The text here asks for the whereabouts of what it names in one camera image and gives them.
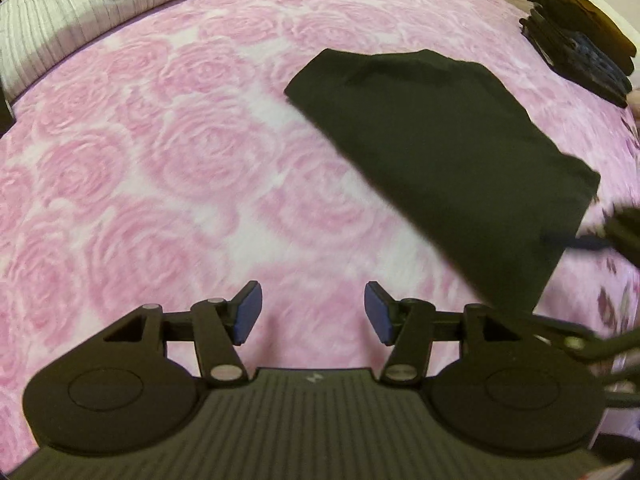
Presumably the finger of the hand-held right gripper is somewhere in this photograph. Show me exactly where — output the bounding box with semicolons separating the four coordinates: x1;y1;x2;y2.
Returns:
542;204;640;257
500;309;640;362

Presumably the pink rose blanket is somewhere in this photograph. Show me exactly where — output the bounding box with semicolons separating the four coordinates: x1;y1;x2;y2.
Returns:
0;0;640;466

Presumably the black garment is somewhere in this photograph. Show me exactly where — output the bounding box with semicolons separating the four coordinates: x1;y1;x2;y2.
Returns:
283;48;602;317

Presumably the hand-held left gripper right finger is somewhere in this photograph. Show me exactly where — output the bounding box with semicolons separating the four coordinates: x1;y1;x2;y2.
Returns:
363;280;536;387

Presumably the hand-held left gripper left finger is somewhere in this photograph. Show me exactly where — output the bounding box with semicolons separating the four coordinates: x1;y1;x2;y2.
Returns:
102;280;264;389

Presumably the grey striped quilt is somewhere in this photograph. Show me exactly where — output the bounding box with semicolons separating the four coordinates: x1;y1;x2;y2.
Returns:
0;0;301;98

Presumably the folded dark patterned garment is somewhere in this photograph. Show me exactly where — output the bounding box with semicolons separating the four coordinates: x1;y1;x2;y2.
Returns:
519;10;633;109

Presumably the folded brown garment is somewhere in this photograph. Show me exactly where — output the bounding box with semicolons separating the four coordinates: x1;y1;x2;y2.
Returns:
526;0;638;75

